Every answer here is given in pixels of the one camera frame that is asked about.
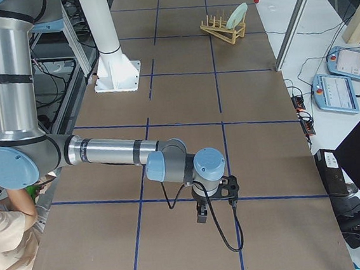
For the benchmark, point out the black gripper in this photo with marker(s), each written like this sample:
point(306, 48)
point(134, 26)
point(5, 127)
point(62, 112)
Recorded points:
point(200, 200)

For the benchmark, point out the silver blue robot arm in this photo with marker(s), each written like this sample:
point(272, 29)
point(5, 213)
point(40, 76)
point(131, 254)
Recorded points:
point(27, 152)

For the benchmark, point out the light green plate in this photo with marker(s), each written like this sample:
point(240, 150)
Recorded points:
point(237, 16)

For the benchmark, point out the black desktop computer box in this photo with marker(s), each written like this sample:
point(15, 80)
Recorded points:
point(332, 176)

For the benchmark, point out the lower orange black adapter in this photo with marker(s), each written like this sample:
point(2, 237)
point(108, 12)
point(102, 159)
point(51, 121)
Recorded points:
point(307, 126)

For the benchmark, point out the orange black adapter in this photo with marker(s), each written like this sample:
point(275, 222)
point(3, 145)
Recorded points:
point(298, 102)
point(307, 126)

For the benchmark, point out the horizontal blue tape strip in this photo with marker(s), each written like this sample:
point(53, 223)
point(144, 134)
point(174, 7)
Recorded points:
point(149, 125)

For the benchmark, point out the upper orange black adapter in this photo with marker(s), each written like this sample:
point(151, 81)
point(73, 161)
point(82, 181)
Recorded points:
point(298, 102)

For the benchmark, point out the lower blue teach pendant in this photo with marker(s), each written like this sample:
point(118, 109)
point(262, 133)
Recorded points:
point(335, 93)

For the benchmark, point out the blue teach pendant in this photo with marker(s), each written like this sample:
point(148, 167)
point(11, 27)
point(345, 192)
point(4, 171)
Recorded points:
point(344, 61)
point(335, 93)

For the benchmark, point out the wooden dish rack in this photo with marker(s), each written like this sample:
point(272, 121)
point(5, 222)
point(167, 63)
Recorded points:
point(215, 26)

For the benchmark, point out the person in beige shirt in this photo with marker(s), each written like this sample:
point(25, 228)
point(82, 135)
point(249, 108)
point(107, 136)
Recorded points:
point(19, 240)

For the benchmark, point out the upper blue teach pendant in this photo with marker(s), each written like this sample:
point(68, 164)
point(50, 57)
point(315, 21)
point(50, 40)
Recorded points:
point(344, 61)

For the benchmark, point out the vertical blue tape strip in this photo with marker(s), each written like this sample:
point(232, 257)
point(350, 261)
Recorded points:
point(238, 233)

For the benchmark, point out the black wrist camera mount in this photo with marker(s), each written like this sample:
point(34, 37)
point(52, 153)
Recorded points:
point(227, 189)

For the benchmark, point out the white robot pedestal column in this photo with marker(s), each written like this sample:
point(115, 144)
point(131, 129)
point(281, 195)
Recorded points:
point(115, 71)

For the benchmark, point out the aluminium frame post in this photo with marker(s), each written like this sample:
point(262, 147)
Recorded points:
point(290, 32)

